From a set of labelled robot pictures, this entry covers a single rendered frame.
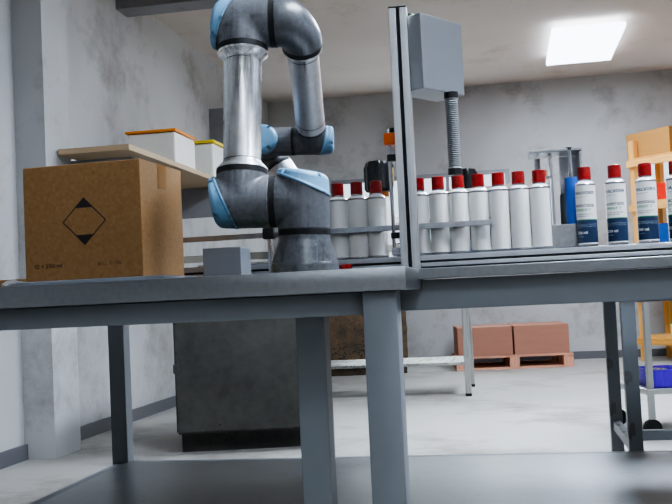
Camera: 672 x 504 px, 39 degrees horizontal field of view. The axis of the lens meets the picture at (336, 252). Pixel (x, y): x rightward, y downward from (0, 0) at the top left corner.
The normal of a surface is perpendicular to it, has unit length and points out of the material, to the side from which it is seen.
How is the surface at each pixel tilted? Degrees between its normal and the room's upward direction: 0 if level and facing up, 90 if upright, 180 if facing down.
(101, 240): 90
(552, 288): 90
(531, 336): 90
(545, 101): 90
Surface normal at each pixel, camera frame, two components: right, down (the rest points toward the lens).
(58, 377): 0.98, -0.06
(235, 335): 0.02, -0.05
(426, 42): 0.71, -0.07
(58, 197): -0.24, -0.04
